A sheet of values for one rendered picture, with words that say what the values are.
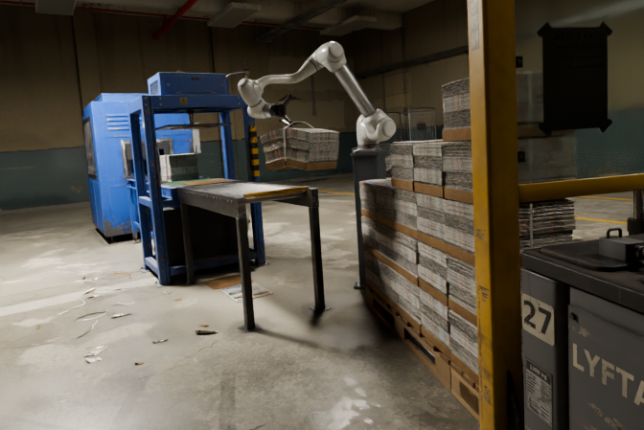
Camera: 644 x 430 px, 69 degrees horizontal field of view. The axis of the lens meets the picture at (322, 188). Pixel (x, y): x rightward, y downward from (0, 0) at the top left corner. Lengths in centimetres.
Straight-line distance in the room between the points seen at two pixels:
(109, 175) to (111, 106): 84
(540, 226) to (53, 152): 1042
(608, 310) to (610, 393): 17
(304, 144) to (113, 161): 390
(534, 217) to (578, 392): 76
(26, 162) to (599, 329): 1091
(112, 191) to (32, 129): 531
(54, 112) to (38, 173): 132
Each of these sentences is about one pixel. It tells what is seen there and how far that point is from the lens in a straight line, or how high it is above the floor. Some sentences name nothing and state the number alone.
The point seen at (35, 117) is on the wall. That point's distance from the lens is 1139.
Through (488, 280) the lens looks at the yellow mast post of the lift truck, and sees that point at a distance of 138.
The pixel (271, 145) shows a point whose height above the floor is 109.
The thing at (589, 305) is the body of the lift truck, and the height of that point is 71.
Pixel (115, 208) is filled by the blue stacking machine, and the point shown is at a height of 44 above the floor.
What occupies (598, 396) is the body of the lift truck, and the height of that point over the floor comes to 53.
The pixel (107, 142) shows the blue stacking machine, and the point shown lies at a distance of 627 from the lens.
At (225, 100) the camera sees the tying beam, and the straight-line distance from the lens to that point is 419.
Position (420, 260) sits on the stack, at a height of 51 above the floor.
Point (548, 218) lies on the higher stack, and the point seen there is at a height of 77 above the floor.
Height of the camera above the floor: 110
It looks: 6 degrees down
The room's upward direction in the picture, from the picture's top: 4 degrees counter-clockwise
